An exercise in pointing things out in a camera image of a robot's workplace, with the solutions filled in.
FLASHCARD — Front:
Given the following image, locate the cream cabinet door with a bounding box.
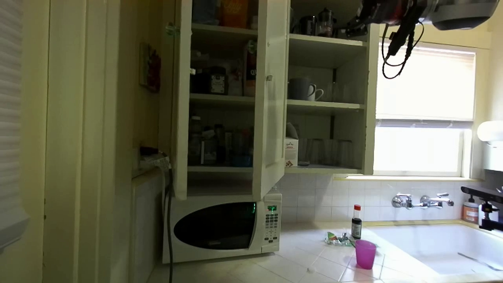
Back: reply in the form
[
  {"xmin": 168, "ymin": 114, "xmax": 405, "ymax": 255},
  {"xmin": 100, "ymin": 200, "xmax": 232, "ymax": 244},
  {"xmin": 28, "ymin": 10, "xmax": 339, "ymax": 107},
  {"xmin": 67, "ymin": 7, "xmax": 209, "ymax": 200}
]
[{"xmin": 251, "ymin": 0, "xmax": 291, "ymax": 200}]

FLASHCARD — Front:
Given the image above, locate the pink plastic cup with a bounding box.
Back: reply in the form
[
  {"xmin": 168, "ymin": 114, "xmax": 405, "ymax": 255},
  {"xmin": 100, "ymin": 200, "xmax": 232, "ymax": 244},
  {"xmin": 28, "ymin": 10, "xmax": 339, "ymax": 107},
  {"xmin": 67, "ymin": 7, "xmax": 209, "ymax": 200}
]
[{"xmin": 355, "ymin": 239, "xmax": 377, "ymax": 269}]

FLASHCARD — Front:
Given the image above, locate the white microwave oven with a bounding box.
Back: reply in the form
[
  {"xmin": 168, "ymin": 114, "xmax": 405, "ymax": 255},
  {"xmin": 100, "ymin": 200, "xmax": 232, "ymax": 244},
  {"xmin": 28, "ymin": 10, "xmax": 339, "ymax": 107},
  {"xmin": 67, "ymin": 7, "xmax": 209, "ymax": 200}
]
[{"xmin": 162, "ymin": 192, "xmax": 283, "ymax": 264}]

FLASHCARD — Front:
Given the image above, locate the clear candy wrapper packet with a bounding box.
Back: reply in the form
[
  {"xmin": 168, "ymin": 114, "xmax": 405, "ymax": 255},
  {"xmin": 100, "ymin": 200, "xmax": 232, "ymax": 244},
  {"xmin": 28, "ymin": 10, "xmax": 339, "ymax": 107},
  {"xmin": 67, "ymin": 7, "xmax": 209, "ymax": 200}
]
[{"xmin": 327, "ymin": 231, "xmax": 355, "ymax": 247}]

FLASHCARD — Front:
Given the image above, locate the orange food bag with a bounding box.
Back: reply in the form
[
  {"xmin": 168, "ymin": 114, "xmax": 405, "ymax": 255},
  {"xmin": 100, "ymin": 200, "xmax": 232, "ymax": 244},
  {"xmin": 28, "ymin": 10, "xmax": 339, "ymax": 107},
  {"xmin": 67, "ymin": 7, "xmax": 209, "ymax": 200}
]
[{"xmin": 220, "ymin": 0, "xmax": 250, "ymax": 29}]

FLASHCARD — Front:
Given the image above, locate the soy sauce bottle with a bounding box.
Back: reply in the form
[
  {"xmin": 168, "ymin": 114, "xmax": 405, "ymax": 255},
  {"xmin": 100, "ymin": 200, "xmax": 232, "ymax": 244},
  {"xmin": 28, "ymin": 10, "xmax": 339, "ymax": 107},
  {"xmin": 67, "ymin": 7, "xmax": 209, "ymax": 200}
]
[{"xmin": 350, "ymin": 205, "xmax": 363, "ymax": 239}]

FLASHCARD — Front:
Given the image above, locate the white sink basin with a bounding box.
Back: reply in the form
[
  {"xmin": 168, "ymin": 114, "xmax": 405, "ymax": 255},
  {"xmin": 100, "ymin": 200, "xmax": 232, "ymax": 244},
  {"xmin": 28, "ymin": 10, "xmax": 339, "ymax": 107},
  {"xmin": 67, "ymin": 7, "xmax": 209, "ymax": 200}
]
[{"xmin": 372, "ymin": 225, "xmax": 503, "ymax": 280}]

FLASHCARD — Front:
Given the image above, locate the black power cable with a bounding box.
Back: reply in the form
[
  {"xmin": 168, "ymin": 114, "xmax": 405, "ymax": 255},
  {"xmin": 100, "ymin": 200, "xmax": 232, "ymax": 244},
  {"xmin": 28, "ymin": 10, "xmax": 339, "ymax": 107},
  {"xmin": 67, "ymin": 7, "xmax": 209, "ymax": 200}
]
[{"xmin": 162, "ymin": 162, "xmax": 176, "ymax": 283}]

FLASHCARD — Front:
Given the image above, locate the chrome wall faucet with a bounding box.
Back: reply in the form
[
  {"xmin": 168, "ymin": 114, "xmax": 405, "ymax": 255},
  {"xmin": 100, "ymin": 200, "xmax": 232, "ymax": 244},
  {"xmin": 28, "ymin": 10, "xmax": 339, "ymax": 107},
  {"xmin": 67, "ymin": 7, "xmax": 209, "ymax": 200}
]
[{"xmin": 391, "ymin": 194, "xmax": 454, "ymax": 209}]

